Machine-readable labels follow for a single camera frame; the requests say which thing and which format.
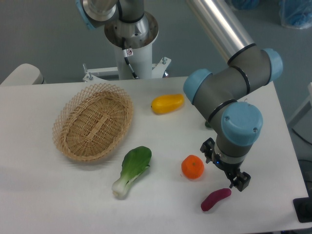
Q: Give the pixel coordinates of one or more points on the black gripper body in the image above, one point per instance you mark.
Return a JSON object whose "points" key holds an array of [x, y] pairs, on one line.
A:
{"points": [[230, 165]]}

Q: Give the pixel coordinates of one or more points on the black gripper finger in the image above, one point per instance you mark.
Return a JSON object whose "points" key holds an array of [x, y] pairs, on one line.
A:
{"points": [[239, 180], [208, 149]]}

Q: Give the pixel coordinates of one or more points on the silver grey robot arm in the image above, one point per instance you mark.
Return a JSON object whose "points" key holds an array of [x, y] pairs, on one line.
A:
{"points": [[217, 97]]}

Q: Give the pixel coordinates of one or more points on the orange tangerine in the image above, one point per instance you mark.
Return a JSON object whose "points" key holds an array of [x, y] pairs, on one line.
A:
{"points": [[192, 167]]}

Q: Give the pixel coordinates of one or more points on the purple sweet potato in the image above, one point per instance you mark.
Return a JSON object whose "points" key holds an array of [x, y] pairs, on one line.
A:
{"points": [[214, 198]]}

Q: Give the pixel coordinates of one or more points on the yellow mango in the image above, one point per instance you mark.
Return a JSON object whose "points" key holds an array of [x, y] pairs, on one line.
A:
{"points": [[167, 103]]}

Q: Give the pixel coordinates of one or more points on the black device at table edge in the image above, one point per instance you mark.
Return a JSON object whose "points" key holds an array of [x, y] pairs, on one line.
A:
{"points": [[303, 209]]}

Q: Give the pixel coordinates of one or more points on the green bok choy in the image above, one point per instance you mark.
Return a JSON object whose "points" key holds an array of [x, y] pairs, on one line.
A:
{"points": [[135, 162]]}

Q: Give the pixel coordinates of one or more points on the woven wicker basket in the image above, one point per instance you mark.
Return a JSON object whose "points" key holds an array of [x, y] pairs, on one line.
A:
{"points": [[93, 122]]}

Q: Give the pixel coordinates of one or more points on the blue plastic bag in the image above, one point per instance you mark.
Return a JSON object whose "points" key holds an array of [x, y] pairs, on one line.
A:
{"points": [[296, 14]]}

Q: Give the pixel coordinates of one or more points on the white chair back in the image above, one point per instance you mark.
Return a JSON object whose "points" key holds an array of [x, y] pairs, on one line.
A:
{"points": [[25, 74]]}

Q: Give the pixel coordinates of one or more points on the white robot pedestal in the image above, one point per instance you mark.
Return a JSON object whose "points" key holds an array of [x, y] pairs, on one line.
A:
{"points": [[133, 48]]}

